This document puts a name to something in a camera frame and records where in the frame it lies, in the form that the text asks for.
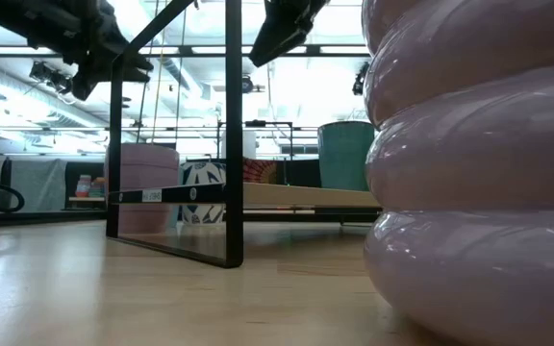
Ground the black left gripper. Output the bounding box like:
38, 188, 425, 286
0, 0, 155, 102

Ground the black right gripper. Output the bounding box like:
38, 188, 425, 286
248, 0, 332, 69

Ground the smooth lilac mug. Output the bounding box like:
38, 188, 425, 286
104, 142, 181, 235

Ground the white patterned mug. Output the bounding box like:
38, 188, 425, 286
179, 161, 228, 226

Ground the green mug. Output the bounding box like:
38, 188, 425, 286
316, 120, 377, 192

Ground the black board with orange stripes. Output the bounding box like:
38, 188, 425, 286
242, 158, 322, 188

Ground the grey cloth cover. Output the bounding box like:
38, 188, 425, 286
10, 158, 69, 213

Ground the ribbed purple mug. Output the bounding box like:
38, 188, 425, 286
361, 0, 554, 346

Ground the black metal table frame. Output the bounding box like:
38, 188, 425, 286
242, 209, 384, 225

